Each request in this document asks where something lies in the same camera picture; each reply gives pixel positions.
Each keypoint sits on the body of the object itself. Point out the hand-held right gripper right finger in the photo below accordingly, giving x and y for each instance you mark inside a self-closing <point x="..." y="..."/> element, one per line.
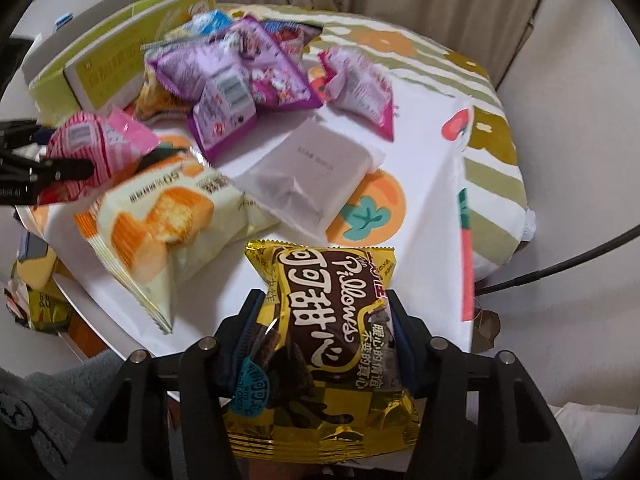
<point x="402" y="355"/>

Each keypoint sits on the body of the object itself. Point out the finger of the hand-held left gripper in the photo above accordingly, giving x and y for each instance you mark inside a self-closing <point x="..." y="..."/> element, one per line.
<point x="65" y="170"/>

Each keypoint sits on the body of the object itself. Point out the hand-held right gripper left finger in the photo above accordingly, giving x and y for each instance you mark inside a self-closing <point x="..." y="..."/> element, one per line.
<point x="239" y="360"/>

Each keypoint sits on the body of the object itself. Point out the pink striped snack packet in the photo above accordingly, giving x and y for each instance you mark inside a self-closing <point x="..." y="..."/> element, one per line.
<point x="97" y="147"/>

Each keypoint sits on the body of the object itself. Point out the gold brown chocolate snack packet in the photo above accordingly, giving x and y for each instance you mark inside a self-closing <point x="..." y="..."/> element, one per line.
<point x="330" y="340"/>

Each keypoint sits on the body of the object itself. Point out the green cardboard box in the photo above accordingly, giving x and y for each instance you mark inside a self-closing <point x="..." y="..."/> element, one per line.
<point x="115" y="35"/>

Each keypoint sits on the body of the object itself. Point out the white pink-print snack packet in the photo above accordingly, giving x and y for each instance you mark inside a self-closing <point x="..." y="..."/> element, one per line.
<point x="362" y="90"/>

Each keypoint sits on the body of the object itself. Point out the brown paper bag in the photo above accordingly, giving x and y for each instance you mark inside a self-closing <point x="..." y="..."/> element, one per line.
<point x="486" y="327"/>

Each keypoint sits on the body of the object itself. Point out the cream cake snack packet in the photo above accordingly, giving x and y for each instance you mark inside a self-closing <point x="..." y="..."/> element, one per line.
<point x="160" y="220"/>

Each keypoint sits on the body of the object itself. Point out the yellow orange snack packet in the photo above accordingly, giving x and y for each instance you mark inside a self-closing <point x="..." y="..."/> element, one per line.
<point x="150" y="97"/>

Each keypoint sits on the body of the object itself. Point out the large purple snack packet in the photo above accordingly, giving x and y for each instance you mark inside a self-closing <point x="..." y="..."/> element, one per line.
<point x="190" y="67"/>

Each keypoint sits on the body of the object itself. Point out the small purple barcode packet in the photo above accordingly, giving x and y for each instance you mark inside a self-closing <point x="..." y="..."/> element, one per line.
<point x="225" y="110"/>

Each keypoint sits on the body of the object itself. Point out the white fruit-print cloth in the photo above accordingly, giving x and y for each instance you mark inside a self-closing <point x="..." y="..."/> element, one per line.
<point x="425" y="160"/>

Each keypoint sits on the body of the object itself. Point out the grey knit clothing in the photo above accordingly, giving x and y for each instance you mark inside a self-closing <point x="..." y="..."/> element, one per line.
<point x="45" y="410"/>

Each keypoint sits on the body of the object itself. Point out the white grey flat packet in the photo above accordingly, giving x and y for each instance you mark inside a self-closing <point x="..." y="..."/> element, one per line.
<point x="310" y="170"/>

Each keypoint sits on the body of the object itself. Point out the blue white snack packet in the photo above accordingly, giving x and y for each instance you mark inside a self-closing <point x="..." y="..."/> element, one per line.
<point x="207" y="25"/>

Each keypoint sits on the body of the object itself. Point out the purple cartoon-print snack packet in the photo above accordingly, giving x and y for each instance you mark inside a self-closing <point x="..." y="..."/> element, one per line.
<point x="277" y="70"/>

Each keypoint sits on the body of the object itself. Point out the red snack packet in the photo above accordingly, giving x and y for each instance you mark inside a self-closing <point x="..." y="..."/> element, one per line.
<point x="290" y="35"/>

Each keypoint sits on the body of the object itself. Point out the green striped floral blanket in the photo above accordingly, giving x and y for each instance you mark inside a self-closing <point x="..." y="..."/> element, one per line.
<point x="445" y="60"/>

